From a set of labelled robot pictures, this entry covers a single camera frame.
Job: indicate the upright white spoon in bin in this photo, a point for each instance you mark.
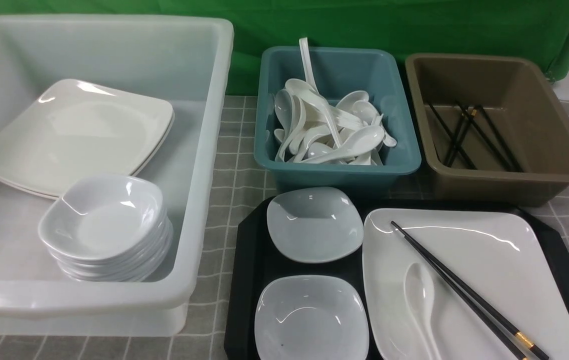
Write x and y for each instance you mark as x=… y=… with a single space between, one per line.
x=307 y=63

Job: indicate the green backdrop cloth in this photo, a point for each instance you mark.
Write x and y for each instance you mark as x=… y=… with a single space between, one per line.
x=535 y=30

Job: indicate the brown plastic bin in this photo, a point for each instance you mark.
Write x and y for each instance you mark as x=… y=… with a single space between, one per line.
x=491 y=127

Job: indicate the pile of white soup spoons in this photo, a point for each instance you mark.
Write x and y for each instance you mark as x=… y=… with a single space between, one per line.
x=306 y=118

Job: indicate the large white plastic bin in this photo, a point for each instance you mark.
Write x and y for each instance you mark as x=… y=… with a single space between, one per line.
x=183 y=60

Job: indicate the teal plastic bin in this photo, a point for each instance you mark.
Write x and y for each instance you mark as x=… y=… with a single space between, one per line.
x=338 y=72

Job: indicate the white soup spoon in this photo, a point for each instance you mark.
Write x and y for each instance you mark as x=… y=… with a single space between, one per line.
x=419 y=295

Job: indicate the stack of white square plates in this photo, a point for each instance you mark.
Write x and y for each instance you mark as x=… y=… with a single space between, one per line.
x=77 y=129

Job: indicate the large white square plate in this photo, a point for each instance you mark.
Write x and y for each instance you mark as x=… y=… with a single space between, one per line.
x=496 y=253

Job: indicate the black serving tray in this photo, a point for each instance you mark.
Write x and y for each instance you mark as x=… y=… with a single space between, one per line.
x=258 y=262

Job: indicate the white bowl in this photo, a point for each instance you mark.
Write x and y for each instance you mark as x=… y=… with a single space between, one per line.
x=311 y=317
x=315 y=225

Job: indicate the stack of white bowls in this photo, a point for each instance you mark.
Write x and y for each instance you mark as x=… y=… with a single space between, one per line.
x=108 y=228

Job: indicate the grey checked tablecloth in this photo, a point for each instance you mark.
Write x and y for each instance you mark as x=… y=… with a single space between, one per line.
x=238 y=186

